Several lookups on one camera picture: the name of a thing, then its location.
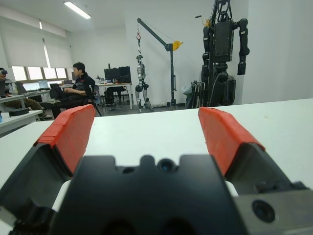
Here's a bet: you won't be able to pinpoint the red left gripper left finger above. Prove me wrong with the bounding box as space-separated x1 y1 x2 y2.
0 104 96 209

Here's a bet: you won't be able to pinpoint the white desk with monitors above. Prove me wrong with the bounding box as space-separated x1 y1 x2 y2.
95 82 134 110

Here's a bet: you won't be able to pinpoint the person with VR headset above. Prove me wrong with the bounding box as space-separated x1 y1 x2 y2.
0 67 47 119

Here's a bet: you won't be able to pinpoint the small silver humanoid robot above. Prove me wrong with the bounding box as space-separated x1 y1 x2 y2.
134 55 155 113

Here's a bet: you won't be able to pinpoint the flat black pouch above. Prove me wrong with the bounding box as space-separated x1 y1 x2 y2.
9 109 29 117

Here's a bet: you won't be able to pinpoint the long ceiling light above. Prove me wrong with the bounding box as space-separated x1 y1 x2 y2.
63 1 91 20

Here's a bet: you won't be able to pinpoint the black computer monitor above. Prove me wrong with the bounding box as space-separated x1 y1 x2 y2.
104 68 120 80

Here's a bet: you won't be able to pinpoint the black folding chair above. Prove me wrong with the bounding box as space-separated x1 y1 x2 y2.
83 84 106 117

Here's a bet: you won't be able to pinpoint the black crane hoist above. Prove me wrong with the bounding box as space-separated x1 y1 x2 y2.
136 17 184 108

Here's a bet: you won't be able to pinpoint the large black humanoid robot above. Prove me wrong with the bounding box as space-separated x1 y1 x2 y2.
201 0 250 108

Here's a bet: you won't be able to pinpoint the grey laptop with stickers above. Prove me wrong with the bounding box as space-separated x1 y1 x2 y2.
14 82 29 94

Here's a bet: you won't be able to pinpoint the person seated behind desk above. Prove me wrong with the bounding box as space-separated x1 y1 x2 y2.
104 86 128 111

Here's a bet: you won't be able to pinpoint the black laptop on lap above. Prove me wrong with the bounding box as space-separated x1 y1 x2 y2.
49 83 65 93

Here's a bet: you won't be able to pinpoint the white roller blind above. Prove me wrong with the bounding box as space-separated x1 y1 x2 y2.
0 16 49 68
40 21 68 69

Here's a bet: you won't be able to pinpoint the window strip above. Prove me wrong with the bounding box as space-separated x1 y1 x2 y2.
11 66 67 81

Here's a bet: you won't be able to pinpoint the long white office desk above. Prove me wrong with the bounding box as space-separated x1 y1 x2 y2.
0 89 52 116

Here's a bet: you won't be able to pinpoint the person in black jacket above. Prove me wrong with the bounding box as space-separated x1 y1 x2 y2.
40 62 96 120

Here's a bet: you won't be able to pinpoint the white side table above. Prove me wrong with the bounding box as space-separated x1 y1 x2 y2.
0 110 44 138

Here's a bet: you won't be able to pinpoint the folded black chairs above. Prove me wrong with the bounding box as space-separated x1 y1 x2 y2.
189 80 206 109

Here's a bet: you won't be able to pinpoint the black hard case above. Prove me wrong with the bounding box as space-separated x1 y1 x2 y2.
118 66 132 84

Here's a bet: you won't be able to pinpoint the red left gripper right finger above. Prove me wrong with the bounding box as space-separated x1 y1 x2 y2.
198 106 308 196

